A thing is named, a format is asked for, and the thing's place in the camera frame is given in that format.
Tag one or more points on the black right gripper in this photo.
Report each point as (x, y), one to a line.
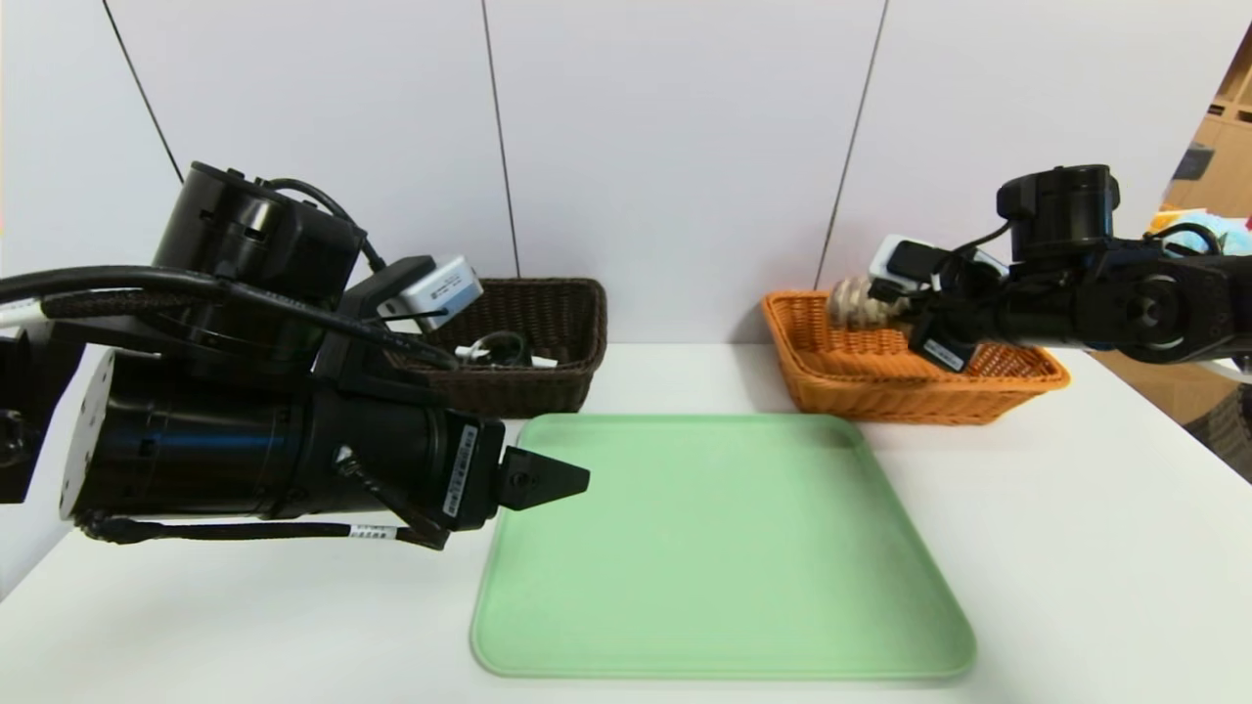
(937, 351)

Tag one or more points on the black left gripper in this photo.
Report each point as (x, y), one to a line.
(469, 472)

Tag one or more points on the marbled twisted bread roll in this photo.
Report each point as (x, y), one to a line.
(856, 305)

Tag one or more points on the white marker with black cap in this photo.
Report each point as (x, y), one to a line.
(544, 363)

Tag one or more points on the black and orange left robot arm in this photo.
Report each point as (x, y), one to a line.
(196, 440)

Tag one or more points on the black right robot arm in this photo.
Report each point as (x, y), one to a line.
(1154, 313)

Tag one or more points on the dark brown wicker basket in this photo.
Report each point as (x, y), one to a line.
(558, 391)

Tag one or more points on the orange wicker basket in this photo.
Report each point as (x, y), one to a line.
(880, 401)

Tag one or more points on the light green plastic tray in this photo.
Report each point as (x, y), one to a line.
(724, 548)

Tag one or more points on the light blue fluffy item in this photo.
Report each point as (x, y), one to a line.
(1234, 238)

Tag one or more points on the white side table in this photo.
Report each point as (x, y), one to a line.
(1234, 372)

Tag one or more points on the wooden shelf unit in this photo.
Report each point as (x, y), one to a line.
(1228, 166)

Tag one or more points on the dark woven object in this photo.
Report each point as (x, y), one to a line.
(1228, 435)

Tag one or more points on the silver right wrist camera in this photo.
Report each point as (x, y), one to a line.
(890, 256)

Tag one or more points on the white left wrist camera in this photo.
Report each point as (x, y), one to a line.
(440, 288)

